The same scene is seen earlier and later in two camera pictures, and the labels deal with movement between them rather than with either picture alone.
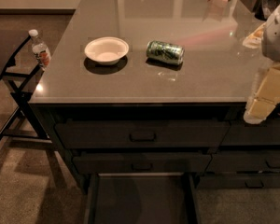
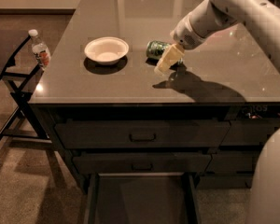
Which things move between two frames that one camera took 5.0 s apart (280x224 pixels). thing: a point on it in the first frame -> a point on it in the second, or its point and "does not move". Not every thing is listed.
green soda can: (164, 52) does not move
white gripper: (277, 36) -> (183, 35)
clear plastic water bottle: (40, 49) does not move
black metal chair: (26, 122) does not move
